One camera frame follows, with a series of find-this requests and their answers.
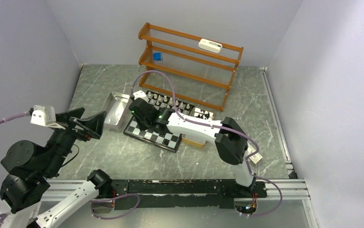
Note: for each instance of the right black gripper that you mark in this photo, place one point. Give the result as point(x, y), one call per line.
point(142, 127)

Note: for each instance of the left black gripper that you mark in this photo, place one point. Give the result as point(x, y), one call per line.
point(93, 126)

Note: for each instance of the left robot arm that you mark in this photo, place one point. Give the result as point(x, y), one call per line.
point(30, 165)

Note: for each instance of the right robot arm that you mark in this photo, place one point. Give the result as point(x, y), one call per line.
point(228, 137)

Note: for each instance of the silver tin box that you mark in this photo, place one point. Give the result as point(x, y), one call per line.
point(115, 105)

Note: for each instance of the black and white chessboard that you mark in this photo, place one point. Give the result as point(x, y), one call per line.
point(167, 141)

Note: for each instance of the blue cube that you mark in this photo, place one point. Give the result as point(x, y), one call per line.
point(157, 56)

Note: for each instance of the orange wooden shelf rack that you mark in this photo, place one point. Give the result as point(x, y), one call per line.
point(182, 57)

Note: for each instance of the white rectangular device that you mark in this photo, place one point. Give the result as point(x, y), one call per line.
point(210, 45)

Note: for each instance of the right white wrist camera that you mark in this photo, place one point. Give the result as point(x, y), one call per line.
point(141, 94)

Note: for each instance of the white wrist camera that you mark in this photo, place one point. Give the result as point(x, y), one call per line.
point(141, 94)
point(43, 115)

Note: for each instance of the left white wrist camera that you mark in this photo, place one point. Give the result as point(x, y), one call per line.
point(43, 115)

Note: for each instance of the black base frame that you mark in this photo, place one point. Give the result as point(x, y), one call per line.
point(221, 193)

